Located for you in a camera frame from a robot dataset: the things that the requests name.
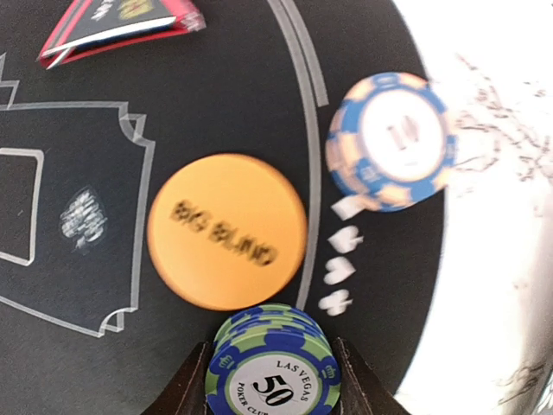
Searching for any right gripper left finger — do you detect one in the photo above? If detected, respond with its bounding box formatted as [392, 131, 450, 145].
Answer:
[142, 342, 213, 415]

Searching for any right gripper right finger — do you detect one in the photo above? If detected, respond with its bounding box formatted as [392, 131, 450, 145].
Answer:
[331, 337, 410, 415]

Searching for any orange big blind button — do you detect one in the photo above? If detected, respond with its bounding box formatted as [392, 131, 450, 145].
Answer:
[147, 154, 307, 310]

